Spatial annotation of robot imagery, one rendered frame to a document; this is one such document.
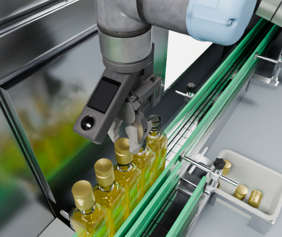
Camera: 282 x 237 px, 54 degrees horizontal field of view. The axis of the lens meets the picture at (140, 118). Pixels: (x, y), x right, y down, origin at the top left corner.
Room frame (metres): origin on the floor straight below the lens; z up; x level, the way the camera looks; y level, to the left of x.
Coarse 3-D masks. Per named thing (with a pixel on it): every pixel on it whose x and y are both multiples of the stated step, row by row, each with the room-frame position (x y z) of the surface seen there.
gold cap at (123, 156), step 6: (120, 138) 0.36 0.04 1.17; (126, 138) 0.36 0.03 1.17; (114, 144) 0.34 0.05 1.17; (120, 144) 0.34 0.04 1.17; (126, 144) 0.34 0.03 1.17; (120, 150) 0.33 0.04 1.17; (126, 150) 0.33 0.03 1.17; (120, 156) 0.33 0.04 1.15; (126, 156) 0.33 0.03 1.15; (132, 156) 0.34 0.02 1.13; (120, 162) 0.32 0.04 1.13; (126, 162) 0.32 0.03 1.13
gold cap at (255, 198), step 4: (252, 192) 0.45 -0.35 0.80; (256, 192) 0.45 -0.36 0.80; (260, 192) 0.45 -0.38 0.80; (252, 196) 0.44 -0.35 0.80; (256, 196) 0.43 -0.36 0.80; (260, 196) 0.44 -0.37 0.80; (248, 200) 0.43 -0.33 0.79; (252, 200) 0.42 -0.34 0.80; (256, 200) 0.42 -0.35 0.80; (260, 200) 0.43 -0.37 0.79; (248, 204) 0.42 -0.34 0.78; (252, 204) 0.42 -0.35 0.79; (256, 204) 0.41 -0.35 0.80
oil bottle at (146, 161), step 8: (152, 152) 0.39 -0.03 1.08; (136, 160) 0.36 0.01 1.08; (144, 160) 0.36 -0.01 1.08; (152, 160) 0.38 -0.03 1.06; (144, 168) 0.35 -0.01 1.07; (152, 168) 0.38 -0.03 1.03; (144, 176) 0.35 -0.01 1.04; (152, 176) 0.38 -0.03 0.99; (144, 184) 0.35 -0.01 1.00; (152, 184) 0.38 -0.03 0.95; (144, 192) 0.35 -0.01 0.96
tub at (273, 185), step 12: (228, 156) 0.58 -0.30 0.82; (240, 156) 0.56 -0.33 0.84; (240, 168) 0.54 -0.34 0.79; (252, 168) 0.53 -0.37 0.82; (264, 168) 0.51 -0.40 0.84; (240, 180) 0.51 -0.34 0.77; (252, 180) 0.51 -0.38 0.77; (264, 180) 0.50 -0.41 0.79; (276, 180) 0.48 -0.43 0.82; (216, 192) 0.43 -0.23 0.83; (228, 192) 0.47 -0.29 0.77; (264, 192) 0.47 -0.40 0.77; (276, 192) 0.46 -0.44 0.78; (240, 204) 0.39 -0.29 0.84; (264, 204) 0.43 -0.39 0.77; (276, 204) 0.39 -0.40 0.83; (264, 216) 0.35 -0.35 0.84; (276, 216) 0.35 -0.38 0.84
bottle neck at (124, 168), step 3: (117, 162) 0.33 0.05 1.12; (120, 165) 0.33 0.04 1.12; (123, 165) 0.33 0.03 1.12; (126, 165) 0.33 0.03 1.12; (129, 165) 0.33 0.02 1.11; (120, 168) 0.33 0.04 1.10; (123, 168) 0.33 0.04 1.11; (126, 168) 0.33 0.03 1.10; (129, 168) 0.33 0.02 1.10; (123, 171) 0.33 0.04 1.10; (126, 171) 0.33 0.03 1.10
